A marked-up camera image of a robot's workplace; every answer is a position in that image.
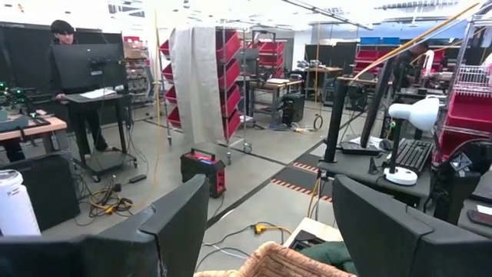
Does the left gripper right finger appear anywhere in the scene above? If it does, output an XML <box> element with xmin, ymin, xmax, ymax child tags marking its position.
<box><xmin>332</xmin><ymin>174</ymin><xmax>492</xmax><ymax>277</ymax></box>

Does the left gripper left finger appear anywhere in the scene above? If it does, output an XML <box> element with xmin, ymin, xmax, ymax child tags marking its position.
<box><xmin>0</xmin><ymin>174</ymin><xmax>211</xmax><ymax>277</ymax></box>

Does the green towel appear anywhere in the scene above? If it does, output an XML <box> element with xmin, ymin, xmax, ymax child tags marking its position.
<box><xmin>299</xmin><ymin>241</ymin><xmax>359</xmax><ymax>276</ymax></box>

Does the black smartphone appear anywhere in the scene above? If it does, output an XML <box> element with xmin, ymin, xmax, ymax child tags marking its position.
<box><xmin>467</xmin><ymin>209</ymin><xmax>492</xmax><ymax>229</ymax></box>

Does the red black portable box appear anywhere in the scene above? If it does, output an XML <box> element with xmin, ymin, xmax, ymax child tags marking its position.
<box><xmin>180</xmin><ymin>149</ymin><xmax>227</xmax><ymax>199</ymax></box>

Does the black keyboard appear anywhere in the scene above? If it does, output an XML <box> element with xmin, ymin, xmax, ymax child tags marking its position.
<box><xmin>395</xmin><ymin>138</ymin><xmax>434</xmax><ymax>175</ymax></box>

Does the grey desk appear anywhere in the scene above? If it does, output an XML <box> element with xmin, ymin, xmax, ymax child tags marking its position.
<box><xmin>317</xmin><ymin>145</ymin><xmax>492</xmax><ymax>239</ymax></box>

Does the black floor box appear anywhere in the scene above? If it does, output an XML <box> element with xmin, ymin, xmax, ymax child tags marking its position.
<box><xmin>0</xmin><ymin>153</ymin><xmax>81</xmax><ymax>232</ymax></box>

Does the woven wicker basket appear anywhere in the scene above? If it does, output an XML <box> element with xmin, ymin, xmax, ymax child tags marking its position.
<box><xmin>194</xmin><ymin>241</ymin><xmax>357</xmax><ymax>277</ymax></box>

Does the white desk lamp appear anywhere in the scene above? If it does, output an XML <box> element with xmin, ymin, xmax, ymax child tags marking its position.
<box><xmin>383</xmin><ymin>95</ymin><xmax>443</xmax><ymax>186</ymax></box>

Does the black standing desk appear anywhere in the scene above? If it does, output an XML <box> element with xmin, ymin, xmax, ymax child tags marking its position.
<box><xmin>57</xmin><ymin>90</ymin><xmax>139</xmax><ymax>182</ymax></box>

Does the black monitor stand pole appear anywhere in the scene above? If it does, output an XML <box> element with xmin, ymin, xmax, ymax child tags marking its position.
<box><xmin>322</xmin><ymin>78</ymin><xmax>349</xmax><ymax>163</ymax></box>

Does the red storage bin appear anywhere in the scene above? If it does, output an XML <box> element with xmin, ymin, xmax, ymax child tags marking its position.
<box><xmin>218</xmin><ymin>32</ymin><xmax>242</xmax><ymax>63</ymax></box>
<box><xmin>218</xmin><ymin>59</ymin><xmax>242</xmax><ymax>92</ymax></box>
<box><xmin>221</xmin><ymin>86</ymin><xmax>242</xmax><ymax>117</ymax></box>
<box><xmin>445</xmin><ymin>92</ymin><xmax>492</xmax><ymax>134</ymax></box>
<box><xmin>222</xmin><ymin>109</ymin><xmax>242</xmax><ymax>140</ymax></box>

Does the black tilted monitor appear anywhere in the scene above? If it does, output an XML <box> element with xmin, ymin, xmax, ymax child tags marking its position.
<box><xmin>359</xmin><ymin>57</ymin><xmax>397</xmax><ymax>149</ymax></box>

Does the white paper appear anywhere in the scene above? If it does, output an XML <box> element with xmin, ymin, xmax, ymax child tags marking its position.
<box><xmin>78</xmin><ymin>87</ymin><xmax>117</xmax><ymax>100</ymax></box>

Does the wooden workbench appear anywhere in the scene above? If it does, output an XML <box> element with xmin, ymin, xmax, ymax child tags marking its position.
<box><xmin>0</xmin><ymin>115</ymin><xmax>68</xmax><ymax>144</ymax></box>

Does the beige curtain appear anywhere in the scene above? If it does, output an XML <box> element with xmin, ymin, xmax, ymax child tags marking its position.
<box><xmin>168</xmin><ymin>25</ymin><xmax>226</xmax><ymax>144</ymax></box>

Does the black computer tower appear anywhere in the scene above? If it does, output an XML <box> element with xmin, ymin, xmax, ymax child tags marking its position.
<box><xmin>282</xmin><ymin>94</ymin><xmax>306</xmax><ymax>127</ymax></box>

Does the person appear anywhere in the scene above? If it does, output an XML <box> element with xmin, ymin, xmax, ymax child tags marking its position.
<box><xmin>48</xmin><ymin>18</ymin><xmax>116</xmax><ymax>155</ymax></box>
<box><xmin>394</xmin><ymin>41</ymin><xmax>430</xmax><ymax>92</ymax></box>

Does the yellow cable coil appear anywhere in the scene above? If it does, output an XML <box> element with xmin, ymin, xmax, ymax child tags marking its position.
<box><xmin>86</xmin><ymin>186</ymin><xmax>135</xmax><ymax>217</ymax></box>

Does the white floor cable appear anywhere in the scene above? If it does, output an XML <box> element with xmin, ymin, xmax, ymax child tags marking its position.
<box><xmin>194</xmin><ymin>225</ymin><xmax>255</xmax><ymax>271</ymax></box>

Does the wire shelf rack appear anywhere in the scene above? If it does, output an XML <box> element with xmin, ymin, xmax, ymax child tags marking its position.
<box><xmin>434</xmin><ymin>15</ymin><xmax>492</xmax><ymax>162</ymax></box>
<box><xmin>157</xmin><ymin>26</ymin><xmax>254</xmax><ymax>165</ymax></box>

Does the yellow hanging cord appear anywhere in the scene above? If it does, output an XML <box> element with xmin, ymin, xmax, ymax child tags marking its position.
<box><xmin>351</xmin><ymin>2</ymin><xmax>481</xmax><ymax>82</ymax></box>

